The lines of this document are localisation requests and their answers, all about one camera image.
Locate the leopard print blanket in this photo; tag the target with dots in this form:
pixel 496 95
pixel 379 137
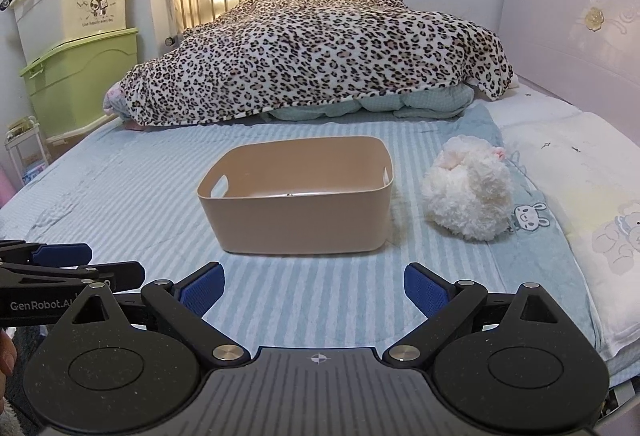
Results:
pixel 320 55

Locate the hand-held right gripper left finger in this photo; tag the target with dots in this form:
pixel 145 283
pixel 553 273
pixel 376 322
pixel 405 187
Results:
pixel 205 288

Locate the green plastic storage box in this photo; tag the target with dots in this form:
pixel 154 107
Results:
pixel 85 85

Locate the cream plastic storage box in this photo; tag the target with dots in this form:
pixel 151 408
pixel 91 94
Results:
pixel 65 10

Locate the pink cloth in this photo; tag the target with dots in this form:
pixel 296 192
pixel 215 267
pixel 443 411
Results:
pixel 114 100

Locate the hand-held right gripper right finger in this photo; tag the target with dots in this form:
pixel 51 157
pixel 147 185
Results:
pixel 427 288

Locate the pale pink headboard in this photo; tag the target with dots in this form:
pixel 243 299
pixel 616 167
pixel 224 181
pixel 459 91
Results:
pixel 565 40

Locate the teal checked quilt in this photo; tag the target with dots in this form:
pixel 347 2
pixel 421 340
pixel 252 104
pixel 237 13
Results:
pixel 425 103

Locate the white pillow with bear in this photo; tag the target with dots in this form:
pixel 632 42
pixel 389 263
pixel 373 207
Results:
pixel 575 165

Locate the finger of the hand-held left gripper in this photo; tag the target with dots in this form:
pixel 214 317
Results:
pixel 120 273
pixel 60 253

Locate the blue rabbit print blanket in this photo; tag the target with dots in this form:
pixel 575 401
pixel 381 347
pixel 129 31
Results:
pixel 535 266

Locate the beige plastic storage bin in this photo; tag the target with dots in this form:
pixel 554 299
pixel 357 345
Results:
pixel 295 226

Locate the blue striped bedsheet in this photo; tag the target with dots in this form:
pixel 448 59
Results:
pixel 125 186

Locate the white fluffy plush toy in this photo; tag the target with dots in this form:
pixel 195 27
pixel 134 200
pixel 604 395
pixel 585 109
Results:
pixel 467 196

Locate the person's left hand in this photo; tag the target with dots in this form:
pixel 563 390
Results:
pixel 5 356

